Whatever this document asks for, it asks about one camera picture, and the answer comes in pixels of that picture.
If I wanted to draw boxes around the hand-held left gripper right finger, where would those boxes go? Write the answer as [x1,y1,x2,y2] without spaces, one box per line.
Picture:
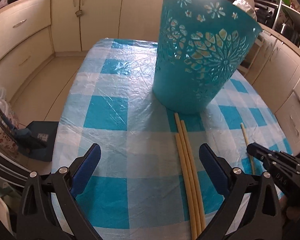
[199,143,283,240]

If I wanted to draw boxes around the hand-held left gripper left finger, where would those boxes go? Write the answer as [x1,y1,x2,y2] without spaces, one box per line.
[16,143,102,240]

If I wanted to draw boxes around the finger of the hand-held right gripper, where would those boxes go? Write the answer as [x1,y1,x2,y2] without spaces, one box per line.
[247,142,300,174]
[262,158,300,203]

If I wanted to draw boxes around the wooden chopstick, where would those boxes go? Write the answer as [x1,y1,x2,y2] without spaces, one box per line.
[174,113,203,235]
[180,120,207,229]
[240,122,256,175]
[174,134,198,240]

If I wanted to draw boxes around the teal perforated plastic basket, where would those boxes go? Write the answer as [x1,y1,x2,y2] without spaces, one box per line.
[152,0,263,115]

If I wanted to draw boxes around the person's right hand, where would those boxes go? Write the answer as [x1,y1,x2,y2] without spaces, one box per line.
[286,197,300,222]

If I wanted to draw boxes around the blue white checkered tablecloth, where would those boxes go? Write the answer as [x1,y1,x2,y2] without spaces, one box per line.
[51,38,294,240]

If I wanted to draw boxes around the dark blue box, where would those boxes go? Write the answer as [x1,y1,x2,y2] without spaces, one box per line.
[27,121,60,162]

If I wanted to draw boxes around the blue mop with orange tip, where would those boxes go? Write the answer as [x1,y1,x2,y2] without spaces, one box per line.
[0,112,47,151]

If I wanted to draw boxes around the cream base cabinets with drawers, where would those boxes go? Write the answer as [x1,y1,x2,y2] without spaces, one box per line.
[240,22,300,154]

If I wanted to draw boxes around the plastic bag of vegetables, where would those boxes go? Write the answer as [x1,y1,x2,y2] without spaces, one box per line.
[232,0,258,22]

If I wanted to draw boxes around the black countertop appliance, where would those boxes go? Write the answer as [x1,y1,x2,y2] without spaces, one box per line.
[254,0,283,28]

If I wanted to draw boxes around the cream base cabinets under sink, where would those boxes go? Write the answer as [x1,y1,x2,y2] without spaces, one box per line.
[0,0,167,112]

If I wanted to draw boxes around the grey sliding door frame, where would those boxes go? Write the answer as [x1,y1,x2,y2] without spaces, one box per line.
[0,80,32,183]

